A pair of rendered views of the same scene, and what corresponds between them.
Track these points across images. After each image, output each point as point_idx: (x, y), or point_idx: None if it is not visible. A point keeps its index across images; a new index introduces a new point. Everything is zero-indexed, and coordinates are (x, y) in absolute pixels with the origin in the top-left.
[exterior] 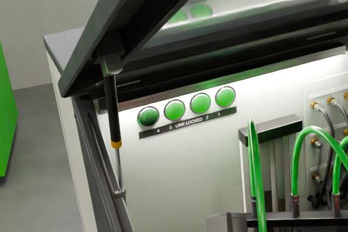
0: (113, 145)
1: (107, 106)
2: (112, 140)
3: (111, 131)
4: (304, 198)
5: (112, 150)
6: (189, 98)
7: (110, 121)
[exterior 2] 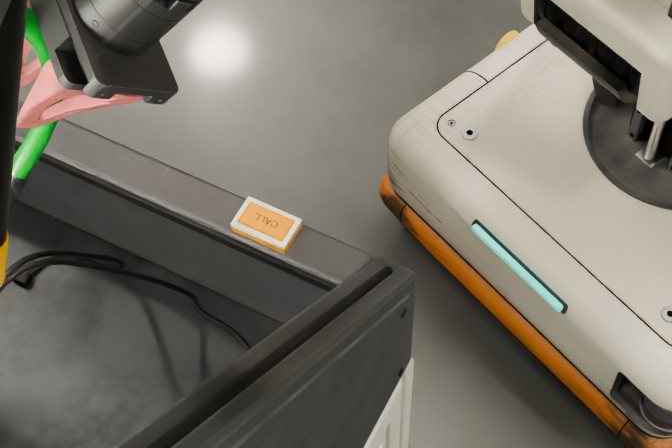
0: (6, 261)
1: (24, 2)
2: (6, 235)
3: (11, 174)
4: None
5: None
6: None
7: (18, 99)
